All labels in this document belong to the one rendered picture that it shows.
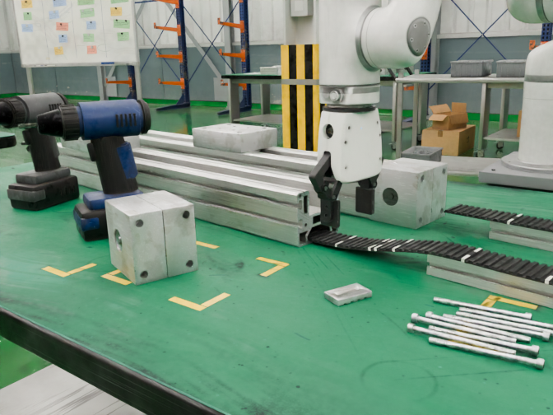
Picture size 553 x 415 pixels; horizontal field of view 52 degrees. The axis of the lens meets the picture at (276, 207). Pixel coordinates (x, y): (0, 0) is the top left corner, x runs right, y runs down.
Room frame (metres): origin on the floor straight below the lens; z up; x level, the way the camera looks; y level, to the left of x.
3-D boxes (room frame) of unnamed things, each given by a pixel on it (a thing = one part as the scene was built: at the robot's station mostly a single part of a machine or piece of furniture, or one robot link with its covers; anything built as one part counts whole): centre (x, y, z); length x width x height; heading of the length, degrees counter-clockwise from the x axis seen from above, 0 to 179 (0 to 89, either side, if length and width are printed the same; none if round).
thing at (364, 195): (0.85, -0.14, 0.86); 0.03 x 0.03 x 0.07; 46
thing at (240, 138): (1.27, 0.09, 0.87); 0.16 x 0.11 x 0.07; 46
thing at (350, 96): (0.81, -0.10, 1.01); 0.09 x 0.08 x 0.03; 136
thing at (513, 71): (3.93, -1.30, 0.50); 1.03 x 0.55 x 1.01; 64
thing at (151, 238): (0.76, 0.17, 0.83); 0.11 x 0.10 x 0.10; 123
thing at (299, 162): (1.27, 0.09, 0.82); 0.80 x 0.10 x 0.09; 46
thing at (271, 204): (1.13, 0.22, 0.82); 0.80 x 0.10 x 0.09; 46
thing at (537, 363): (0.49, -0.20, 0.78); 0.11 x 0.01 x 0.01; 59
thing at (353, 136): (0.81, -0.11, 0.94); 0.10 x 0.07 x 0.11; 136
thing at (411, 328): (0.52, -0.18, 0.78); 0.11 x 0.01 x 0.01; 58
